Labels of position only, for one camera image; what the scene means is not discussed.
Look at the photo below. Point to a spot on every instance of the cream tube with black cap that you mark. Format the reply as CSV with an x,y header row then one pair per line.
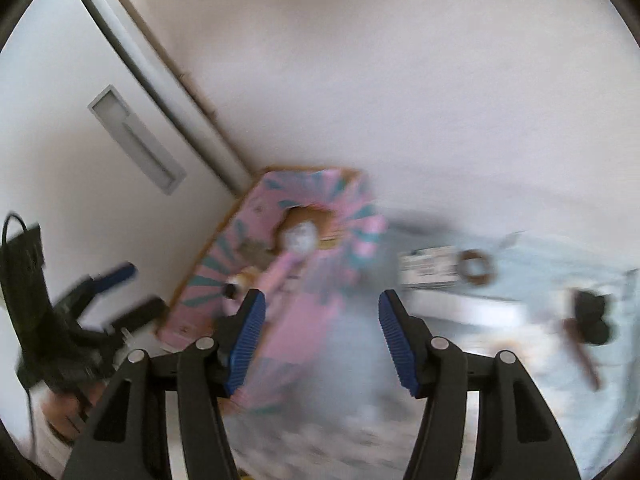
x,y
244,280

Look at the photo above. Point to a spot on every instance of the black and white printed box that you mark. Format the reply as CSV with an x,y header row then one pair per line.
x,y
430,266

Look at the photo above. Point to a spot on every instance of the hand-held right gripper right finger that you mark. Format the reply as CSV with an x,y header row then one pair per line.
x,y
400,350

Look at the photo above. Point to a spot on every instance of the pink and teal cardboard box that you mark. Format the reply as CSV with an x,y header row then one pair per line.
x,y
220,270

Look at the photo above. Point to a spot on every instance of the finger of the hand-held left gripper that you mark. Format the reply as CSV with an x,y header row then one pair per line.
x,y
117,275
142,312

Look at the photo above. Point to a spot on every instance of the black scrunchie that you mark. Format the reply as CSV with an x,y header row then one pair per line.
x,y
592,317

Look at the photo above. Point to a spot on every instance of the white refrigerator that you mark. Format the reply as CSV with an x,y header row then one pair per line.
x,y
75,195

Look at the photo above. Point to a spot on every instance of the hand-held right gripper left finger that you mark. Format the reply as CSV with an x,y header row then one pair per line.
x,y
245,345

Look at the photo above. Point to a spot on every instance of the white tube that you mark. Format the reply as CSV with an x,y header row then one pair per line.
x,y
470,312

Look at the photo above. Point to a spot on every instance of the blue floral cloth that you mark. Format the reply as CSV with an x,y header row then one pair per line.
x,y
360,360

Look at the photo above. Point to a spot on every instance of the person's left hand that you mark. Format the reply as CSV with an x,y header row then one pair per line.
x,y
70,415

